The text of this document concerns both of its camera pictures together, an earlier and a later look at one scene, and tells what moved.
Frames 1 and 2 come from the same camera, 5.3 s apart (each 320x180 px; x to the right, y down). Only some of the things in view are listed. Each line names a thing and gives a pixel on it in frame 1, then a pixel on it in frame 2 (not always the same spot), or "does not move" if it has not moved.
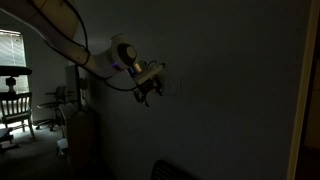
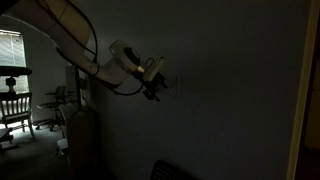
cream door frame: (305, 91) does not move
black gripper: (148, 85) → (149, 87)
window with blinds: (12, 54) does not move
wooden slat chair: (16, 108) does not move
